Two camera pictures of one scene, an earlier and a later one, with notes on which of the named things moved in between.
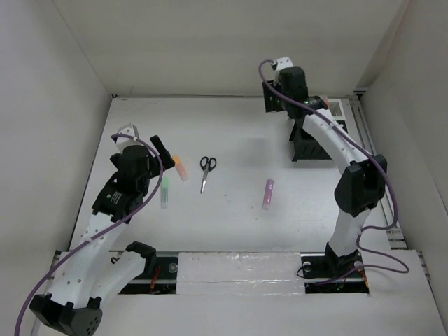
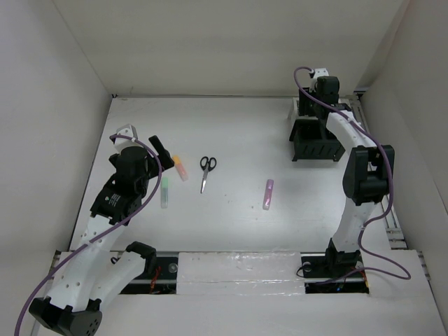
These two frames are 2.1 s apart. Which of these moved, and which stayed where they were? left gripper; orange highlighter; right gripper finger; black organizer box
Moved: right gripper finger
Stayed: orange highlighter; black organizer box; left gripper
